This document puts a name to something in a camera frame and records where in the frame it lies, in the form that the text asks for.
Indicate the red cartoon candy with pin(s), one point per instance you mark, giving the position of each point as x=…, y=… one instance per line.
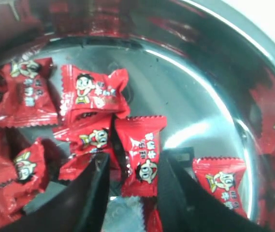
x=140, y=139
x=221, y=178
x=27, y=101
x=90, y=92

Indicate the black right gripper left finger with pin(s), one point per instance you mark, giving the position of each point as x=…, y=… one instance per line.
x=80, y=207

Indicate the red wrapped candy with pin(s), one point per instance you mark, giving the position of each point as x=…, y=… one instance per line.
x=88, y=135
x=32, y=179

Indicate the round steel plate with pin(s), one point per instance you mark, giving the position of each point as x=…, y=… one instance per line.
x=213, y=83

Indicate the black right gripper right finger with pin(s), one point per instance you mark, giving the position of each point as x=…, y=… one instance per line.
x=185, y=206

